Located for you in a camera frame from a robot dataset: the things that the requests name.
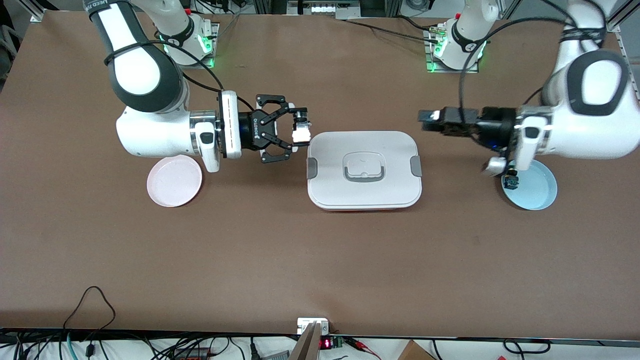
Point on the orange black switch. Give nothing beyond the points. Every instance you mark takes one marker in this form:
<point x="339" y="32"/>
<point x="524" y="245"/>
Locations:
<point x="301" y="120"/>

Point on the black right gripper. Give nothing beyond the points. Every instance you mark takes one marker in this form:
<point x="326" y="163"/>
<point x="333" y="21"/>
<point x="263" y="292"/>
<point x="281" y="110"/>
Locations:
<point x="248" y="131"/>

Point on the red digit display module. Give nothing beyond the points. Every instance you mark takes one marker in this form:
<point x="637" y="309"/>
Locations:
<point x="326" y="343"/>

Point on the pink round plate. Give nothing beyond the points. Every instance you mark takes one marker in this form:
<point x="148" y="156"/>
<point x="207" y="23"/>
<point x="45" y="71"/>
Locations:
<point x="172" y="185"/>

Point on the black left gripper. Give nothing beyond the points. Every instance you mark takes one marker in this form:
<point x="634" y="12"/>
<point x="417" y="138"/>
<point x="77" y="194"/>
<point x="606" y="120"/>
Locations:
<point x="495" y="123"/>

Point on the white lunch box grey clips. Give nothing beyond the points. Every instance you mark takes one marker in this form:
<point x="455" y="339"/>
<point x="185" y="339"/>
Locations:
<point x="330" y="185"/>

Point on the brown cardboard box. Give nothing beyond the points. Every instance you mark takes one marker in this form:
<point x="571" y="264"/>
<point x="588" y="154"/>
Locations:
<point x="415" y="351"/>

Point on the green blue switch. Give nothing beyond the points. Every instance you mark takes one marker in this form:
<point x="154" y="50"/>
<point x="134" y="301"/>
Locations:
<point x="511" y="181"/>

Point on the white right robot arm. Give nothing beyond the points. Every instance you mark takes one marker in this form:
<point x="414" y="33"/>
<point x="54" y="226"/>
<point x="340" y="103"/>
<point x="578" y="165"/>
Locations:
<point x="145" y="75"/>

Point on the wooden bar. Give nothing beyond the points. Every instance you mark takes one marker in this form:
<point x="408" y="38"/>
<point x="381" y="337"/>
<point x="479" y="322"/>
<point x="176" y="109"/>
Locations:
<point x="307" y="345"/>

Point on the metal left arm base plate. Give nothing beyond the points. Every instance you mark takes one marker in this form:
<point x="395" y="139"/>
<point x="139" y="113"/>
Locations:
<point x="430" y="60"/>

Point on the light blue round plate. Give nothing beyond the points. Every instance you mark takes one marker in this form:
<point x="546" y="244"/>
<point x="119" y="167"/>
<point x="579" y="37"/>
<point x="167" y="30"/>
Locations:
<point x="537" y="192"/>

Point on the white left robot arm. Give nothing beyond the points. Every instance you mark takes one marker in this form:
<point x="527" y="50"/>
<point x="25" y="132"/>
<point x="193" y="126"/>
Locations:
<point x="595" y="80"/>

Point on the small white socket box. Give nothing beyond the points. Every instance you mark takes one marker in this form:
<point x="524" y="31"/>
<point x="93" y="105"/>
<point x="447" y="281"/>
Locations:
<point x="306" y="324"/>

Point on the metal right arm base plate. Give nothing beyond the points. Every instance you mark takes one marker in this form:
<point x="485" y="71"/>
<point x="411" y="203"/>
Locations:
<point x="212" y="50"/>

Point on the aluminium frame structure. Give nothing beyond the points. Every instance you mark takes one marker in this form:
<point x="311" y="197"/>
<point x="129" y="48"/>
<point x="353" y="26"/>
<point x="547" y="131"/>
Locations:
<point x="295" y="7"/>

